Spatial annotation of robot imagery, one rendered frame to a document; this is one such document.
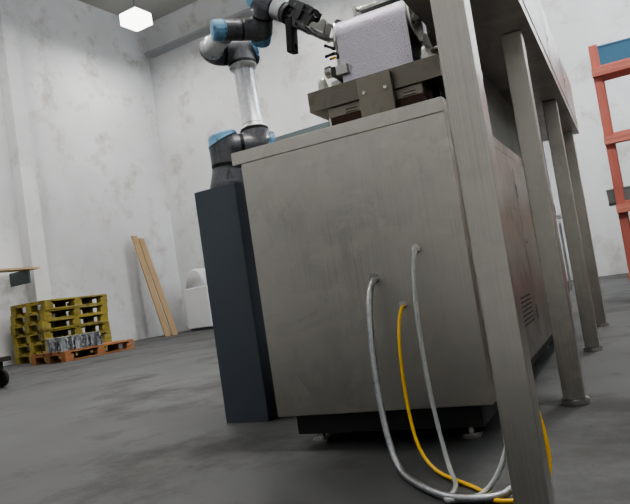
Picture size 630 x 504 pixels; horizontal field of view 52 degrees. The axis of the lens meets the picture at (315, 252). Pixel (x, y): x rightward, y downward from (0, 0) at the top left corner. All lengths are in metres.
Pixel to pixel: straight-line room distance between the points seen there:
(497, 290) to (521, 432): 0.24
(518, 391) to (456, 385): 0.57
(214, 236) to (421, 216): 1.03
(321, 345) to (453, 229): 0.50
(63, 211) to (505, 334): 11.94
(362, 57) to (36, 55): 11.66
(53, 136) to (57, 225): 1.69
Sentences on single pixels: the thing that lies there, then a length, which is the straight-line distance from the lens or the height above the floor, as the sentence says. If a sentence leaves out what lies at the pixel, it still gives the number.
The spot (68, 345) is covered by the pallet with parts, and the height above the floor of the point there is 0.21.
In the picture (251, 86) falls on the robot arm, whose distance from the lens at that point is 2.71.
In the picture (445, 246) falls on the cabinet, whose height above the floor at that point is 0.51.
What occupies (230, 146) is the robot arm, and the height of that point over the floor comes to 1.06.
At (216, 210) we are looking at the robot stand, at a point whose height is 0.81.
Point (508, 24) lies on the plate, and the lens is 2.09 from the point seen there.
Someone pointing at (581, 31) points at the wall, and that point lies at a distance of 11.36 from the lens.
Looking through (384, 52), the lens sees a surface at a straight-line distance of 2.11.
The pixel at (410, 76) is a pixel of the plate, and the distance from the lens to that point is 1.85.
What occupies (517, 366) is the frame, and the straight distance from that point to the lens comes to 1.17.
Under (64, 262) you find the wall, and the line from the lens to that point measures 12.61.
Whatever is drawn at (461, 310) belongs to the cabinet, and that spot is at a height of 0.34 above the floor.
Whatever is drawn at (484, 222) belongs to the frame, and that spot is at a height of 0.52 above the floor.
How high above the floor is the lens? 0.45
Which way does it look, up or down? 3 degrees up
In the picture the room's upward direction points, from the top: 9 degrees counter-clockwise
